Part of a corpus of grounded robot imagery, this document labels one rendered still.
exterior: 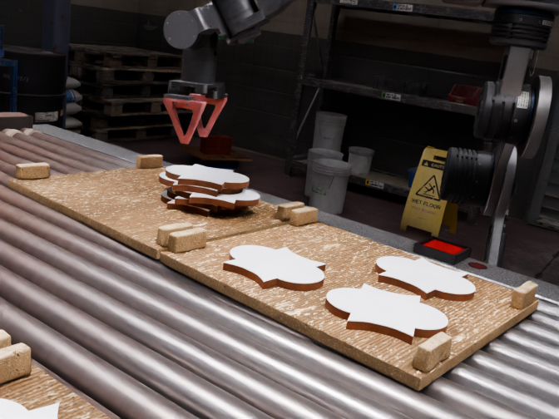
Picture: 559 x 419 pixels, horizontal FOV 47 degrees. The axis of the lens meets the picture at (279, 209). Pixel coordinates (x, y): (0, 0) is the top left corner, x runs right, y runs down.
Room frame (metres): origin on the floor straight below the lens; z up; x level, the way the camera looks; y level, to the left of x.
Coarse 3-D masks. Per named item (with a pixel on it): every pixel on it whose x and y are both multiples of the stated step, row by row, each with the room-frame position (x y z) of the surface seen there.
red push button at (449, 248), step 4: (432, 240) 1.10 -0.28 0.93; (436, 240) 1.10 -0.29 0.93; (424, 244) 1.06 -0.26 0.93; (428, 244) 1.07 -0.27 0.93; (432, 244) 1.07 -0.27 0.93; (436, 244) 1.07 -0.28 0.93; (440, 244) 1.08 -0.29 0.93; (444, 244) 1.08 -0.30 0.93; (448, 244) 1.08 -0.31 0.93; (436, 248) 1.05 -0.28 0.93; (440, 248) 1.06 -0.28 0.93; (444, 248) 1.06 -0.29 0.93; (448, 248) 1.06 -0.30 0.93; (452, 248) 1.07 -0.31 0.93; (456, 248) 1.07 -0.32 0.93; (460, 248) 1.07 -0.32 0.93; (448, 252) 1.04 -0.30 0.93; (452, 252) 1.04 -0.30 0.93; (456, 252) 1.05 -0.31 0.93
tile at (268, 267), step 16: (240, 256) 0.83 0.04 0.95; (256, 256) 0.84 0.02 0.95; (272, 256) 0.84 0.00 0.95; (288, 256) 0.85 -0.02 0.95; (240, 272) 0.79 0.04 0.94; (256, 272) 0.78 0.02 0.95; (272, 272) 0.78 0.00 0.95; (288, 272) 0.79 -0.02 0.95; (304, 272) 0.80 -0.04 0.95; (320, 272) 0.81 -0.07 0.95; (288, 288) 0.76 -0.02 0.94; (304, 288) 0.76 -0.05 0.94
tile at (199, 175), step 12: (168, 168) 1.09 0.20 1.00; (180, 168) 1.10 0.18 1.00; (192, 168) 1.12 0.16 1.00; (204, 168) 1.13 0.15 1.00; (216, 168) 1.15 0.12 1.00; (180, 180) 1.03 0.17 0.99; (192, 180) 1.04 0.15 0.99; (204, 180) 1.04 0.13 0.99; (216, 180) 1.05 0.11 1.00; (228, 180) 1.06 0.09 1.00; (240, 180) 1.07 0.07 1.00
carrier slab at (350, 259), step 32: (288, 224) 1.05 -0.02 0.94; (320, 224) 1.08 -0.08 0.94; (160, 256) 0.83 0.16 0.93; (192, 256) 0.83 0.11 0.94; (224, 256) 0.85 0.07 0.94; (320, 256) 0.91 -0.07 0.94; (352, 256) 0.93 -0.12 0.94; (384, 256) 0.95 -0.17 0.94; (416, 256) 0.97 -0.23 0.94; (224, 288) 0.75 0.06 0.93; (256, 288) 0.75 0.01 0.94; (320, 288) 0.78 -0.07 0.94; (384, 288) 0.81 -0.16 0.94; (480, 288) 0.86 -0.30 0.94; (288, 320) 0.69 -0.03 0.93; (320, 320) 0.68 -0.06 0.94; (448, 320) 0.73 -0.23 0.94; (480, 320) 0.75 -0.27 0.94; (512, 320) 0.77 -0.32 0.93; (352, 352) 0.63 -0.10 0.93; (384, 352) 0.62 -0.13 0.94; (416, 384) 0.58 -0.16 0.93
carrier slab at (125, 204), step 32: (32, 192) 1.04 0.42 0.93; (64, 192) 1.06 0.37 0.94; (96, 192) 1.09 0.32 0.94; (128, 192) 1.11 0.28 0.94; (160, 192) 1.14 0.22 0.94; (96, 224) 0.93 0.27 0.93; (128, 224) 0.93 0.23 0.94; (160, 224) 0.95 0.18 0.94; (224, 224) 1.00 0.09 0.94; (256, 224) 1.02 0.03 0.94
